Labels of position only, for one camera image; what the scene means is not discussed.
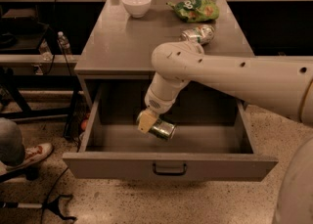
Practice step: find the grey cabinet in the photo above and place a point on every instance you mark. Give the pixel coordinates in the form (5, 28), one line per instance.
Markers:
(121, 46)

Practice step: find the clear water bottle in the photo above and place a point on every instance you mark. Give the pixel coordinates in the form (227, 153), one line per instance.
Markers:
(64, 44)

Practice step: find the green chip bag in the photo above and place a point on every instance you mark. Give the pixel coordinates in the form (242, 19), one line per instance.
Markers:
(195, 10)

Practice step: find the white bowl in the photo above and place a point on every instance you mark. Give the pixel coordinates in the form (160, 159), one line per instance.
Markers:
(137, 8)

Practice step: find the black grabber tool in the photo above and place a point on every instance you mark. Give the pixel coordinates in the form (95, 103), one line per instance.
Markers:
(53, 206)

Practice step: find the open grey top drawer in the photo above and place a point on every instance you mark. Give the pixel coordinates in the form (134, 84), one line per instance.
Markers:
(212, 137)

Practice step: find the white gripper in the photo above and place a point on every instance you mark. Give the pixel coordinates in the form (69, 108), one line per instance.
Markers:
(155, 103)

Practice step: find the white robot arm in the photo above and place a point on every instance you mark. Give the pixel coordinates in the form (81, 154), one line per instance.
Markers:
(280, 85)

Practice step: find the black drawer handle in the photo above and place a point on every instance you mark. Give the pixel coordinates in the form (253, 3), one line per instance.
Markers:
(170, 171)

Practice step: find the black side table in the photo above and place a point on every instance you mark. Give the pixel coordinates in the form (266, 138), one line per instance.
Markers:
(31, 60)

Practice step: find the grey trouser leg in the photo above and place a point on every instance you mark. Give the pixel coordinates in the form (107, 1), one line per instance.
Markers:
(11, 147)

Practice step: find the white and red sneaker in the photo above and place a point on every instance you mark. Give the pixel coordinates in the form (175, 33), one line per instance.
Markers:
(33, 155)

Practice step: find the orange ball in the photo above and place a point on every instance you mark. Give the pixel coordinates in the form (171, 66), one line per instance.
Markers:
(83, 124)

